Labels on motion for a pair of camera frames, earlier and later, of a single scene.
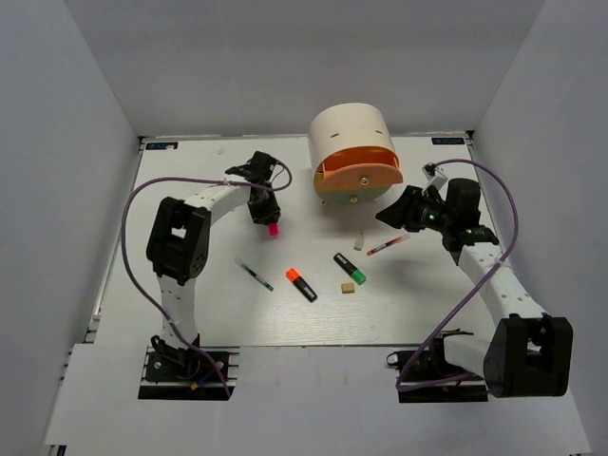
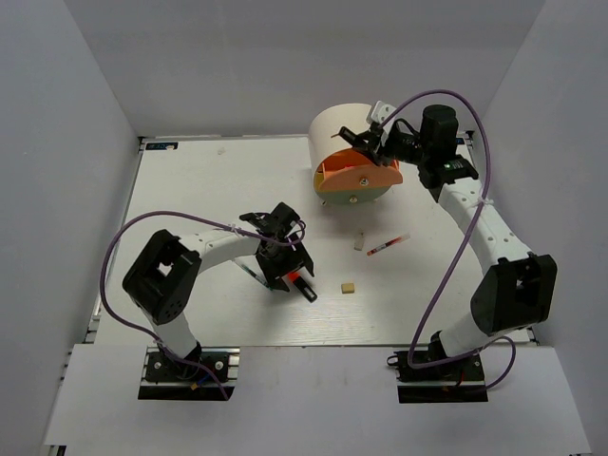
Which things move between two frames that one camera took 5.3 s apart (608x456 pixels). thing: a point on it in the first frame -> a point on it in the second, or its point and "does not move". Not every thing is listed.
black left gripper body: x=264 y=208 -> x=281 y=261
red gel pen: x=385 y=245 does not move
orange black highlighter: x=294 y=275 does not move
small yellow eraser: x=348 y=288 does not move
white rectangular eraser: x=359 y=240 does not move
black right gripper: x=405 y=211 -> x=374 y=154
